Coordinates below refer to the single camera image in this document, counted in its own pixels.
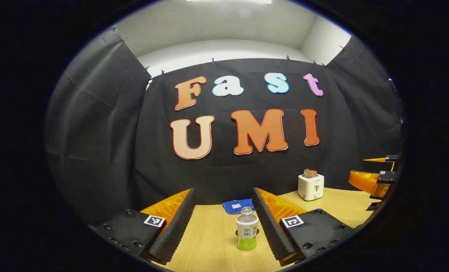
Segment white toaster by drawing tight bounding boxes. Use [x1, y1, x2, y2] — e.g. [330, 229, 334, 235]
[298, 173, 325, 201]

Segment clear water bottle green label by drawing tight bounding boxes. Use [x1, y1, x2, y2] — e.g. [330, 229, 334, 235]
[235, 206, 259, 251]

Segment black backdrop cloth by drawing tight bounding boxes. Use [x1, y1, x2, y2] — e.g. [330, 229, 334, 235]
[45, 26, 404, 227]

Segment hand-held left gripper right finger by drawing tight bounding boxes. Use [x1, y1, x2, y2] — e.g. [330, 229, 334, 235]
[252, 187, 363, 267]

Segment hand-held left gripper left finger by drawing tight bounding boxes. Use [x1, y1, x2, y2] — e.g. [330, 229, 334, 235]
[89, 188, 196, 266]

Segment blue folded towel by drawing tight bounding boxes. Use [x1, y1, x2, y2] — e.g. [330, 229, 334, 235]
[222, 199, 256, 215]

